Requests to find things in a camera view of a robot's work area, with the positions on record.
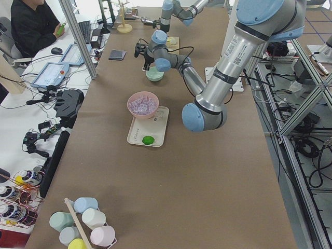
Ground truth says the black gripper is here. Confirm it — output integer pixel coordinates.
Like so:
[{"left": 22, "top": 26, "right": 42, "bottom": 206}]
[
  {"left": 143, "top": 50, "right": 155, "bottom": 71},
  {"left": 152, "top": 20, "right": 161, "bottom": 29}
]

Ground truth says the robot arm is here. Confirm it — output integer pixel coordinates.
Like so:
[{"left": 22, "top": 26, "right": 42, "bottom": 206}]
[
  {"left": 141, "top": 1, "right": 307, "bottom": 132},
  {"left": 153, "top": 0, "right": 211, "bottom": 33}
]

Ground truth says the mint green bowl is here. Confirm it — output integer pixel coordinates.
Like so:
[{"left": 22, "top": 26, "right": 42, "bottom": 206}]
[{"left": 145, "top": 66, "right": 164, "bottom": 82}]

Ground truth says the metal ice scoop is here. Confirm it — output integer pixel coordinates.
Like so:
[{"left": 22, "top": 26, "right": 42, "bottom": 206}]
[{"left": 133, "top": 15, "right": 155, "bottom": 26}]

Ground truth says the clear ice cube pile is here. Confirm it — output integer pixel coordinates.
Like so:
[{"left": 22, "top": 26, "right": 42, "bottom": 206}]
[{"left": 128, "top": 94, "right": 158, "bottom": 116}]

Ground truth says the pink bowl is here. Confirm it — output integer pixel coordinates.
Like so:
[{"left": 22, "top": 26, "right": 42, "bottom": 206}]
[{"left": 127, "top": 91, "right": 159, "bottom": 119}]

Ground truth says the bamboo cutting board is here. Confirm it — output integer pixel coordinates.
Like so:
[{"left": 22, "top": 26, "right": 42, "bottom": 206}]
[{"left": 166, "top": 36, "right": 179, "bottom": 54}]

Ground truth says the wooden mug tree stand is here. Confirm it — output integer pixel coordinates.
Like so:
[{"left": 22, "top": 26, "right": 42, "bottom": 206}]
[{"left": 114, "top": 1, "right": 132, "bottom": 33}]

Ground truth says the grey folded cloth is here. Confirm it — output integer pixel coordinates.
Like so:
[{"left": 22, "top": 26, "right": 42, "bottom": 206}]
[{"left": 108, "top": 49, "right": 127, "bottom": 61}]

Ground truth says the cream rabbit tray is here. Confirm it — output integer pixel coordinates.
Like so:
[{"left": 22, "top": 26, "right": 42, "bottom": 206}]
[{"left": 127, "top": 106, "right": 169, "bottom": 147}]

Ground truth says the black keyboard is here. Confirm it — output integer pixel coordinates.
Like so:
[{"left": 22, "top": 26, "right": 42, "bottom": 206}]
[{"left": 78, "top": 20, "right": 91, "bottom": 44}]

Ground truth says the green lime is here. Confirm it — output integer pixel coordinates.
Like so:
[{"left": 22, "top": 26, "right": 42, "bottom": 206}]
[{"left": 142, "top": 135, "right": 155, "bottom": 145}]

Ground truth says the blue teach pendant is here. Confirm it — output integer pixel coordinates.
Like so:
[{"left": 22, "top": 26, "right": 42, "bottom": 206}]
[
  {"left": 59, "top": 44, "right": 84, "bottom": 66},
  {"left": 31, "top": 62, "right": 70, "bottom": 88}
]

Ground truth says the black plastic stand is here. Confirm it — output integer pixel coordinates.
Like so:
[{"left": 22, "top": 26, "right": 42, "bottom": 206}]
[{"left": 53, "top": 89, "right": 85, "bottom": 128}]

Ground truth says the black computer mouse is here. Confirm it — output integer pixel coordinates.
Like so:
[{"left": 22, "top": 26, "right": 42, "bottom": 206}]
[{"left": 51, "top": 47, "right": 63, "bottom": 54}]

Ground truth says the person in black shirt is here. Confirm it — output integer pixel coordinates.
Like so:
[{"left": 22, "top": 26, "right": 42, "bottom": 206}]
[{"left": 11, "top": 0, "right": 65, "bottom": 58}]

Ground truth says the blue cup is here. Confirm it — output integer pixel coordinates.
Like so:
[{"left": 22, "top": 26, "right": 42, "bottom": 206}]
[{"left": 74, "top": 197, "right": 99, "bottom": 214}]

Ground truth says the wooden cup rack rod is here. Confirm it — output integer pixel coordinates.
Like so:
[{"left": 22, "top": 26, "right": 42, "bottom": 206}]
[{"left": 64, "top": 198, "right": 92, "bottom": 249}]

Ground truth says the white cup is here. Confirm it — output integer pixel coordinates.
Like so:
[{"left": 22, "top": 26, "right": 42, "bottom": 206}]
[{"left": 81, "top": 208, "right": 106, "bottom": 230}]

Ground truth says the pink cup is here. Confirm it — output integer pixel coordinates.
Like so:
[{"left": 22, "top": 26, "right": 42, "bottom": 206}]
[{"left": 90, "top": 226, "right": 116, "bottom": 247}]

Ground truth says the green cup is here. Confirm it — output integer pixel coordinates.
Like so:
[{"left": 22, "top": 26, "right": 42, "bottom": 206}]
[{"left": 49, "top": 212, "right": 74, "bottom": 232}]

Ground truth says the grey cup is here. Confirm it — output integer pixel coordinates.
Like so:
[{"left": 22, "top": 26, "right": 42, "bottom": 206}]
[{"left": 59, "top": 226, "right": 81, "bottom": 246}]

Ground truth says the yellow cup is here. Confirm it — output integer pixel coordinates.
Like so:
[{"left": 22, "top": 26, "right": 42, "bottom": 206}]
[{"left": 67, "top": 238, "right": 87, "bottom": 249}]

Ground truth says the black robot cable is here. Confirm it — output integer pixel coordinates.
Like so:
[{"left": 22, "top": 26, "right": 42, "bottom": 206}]
[{"left": 165, "top": 46, "right": 195, "bottom": 65}]

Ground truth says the copper wire bottle rack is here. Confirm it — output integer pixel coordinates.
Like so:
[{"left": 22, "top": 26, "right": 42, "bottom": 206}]
[{"left": 1, "top": 165, "right": 44, "bottom": 229}]

